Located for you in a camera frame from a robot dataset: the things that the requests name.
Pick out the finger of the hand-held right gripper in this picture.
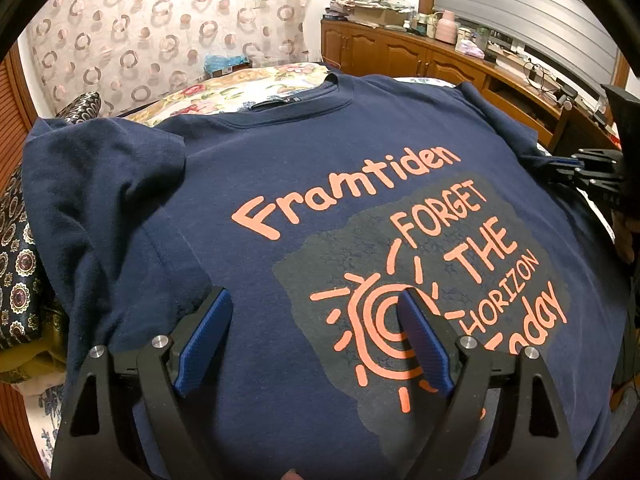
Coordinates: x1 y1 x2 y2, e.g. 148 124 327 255
549 148 623 173
545 167 623 202

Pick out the person's right hand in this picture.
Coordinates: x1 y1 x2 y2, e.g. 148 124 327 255
612 212 640 267

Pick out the blue floral white pillow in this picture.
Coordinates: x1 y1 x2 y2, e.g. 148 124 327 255
22 384 72 477

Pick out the cardboard box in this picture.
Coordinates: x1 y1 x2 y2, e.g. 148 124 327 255
349 5 407 29

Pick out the grey window blind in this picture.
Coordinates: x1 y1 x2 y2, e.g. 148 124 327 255
432 0 622 92

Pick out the wooden louvered wardrobe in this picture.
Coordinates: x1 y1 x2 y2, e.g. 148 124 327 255
0 52 40 183

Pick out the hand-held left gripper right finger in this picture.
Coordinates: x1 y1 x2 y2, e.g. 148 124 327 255
397 287 576 480

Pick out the pink bottle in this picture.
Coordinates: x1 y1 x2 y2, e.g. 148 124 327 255
434 10 459 45

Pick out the navy printed t-shirt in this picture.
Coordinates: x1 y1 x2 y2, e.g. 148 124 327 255
20 74 632 480

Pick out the yellow cloth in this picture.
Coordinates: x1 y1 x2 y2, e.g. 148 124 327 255
0 344 71 386

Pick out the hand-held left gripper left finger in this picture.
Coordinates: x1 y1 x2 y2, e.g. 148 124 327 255
50 285 236 480

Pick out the rose floral blanket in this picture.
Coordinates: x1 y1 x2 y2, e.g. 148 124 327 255
122 61 451 126

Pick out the wooden cabinet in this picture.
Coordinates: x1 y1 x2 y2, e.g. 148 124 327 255
320 19 621 161

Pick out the circle patterned curtain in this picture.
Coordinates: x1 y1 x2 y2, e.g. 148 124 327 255
27 0 321 117

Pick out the dark medallion patterned cushion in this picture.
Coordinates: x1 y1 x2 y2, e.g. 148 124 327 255
0 91 103 353

